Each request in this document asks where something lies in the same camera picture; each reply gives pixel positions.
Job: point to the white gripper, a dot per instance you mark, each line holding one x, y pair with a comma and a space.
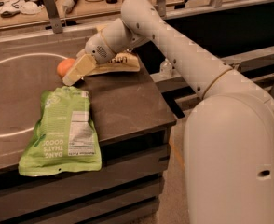
97, 49

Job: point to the orange fruit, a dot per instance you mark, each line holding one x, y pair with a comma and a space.
64, 66

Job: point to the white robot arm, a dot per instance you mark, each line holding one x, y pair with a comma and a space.
229, 135

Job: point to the brown sea salt chip bag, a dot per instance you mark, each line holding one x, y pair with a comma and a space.
123, 62

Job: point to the green rice chip bag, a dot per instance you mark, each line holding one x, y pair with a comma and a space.
64, 139

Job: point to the grey handheld tool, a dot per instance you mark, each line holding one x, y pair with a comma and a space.
68, 6

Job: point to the white face mask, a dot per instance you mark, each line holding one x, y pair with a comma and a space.
30, 8

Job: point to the dark counter cabinet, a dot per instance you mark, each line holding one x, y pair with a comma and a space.
102, 165

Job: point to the clear sanitizer bottle left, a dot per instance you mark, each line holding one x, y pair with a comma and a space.
165, 69

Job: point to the grey metal bracket left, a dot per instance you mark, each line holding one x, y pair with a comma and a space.
53, 16

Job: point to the grey metal rail shelf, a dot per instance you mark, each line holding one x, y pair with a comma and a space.
256, 64

